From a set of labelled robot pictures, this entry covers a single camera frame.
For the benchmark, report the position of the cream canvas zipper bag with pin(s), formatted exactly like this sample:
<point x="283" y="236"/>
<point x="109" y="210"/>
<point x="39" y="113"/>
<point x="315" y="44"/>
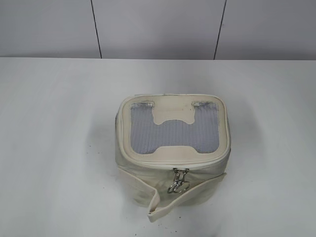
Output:
<point x="156" y="133"/>

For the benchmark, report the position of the silver zipper pull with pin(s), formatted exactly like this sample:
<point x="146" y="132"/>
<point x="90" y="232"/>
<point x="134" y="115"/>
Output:
<point x="185" y="184"/>
<point x="177" y="182"/>

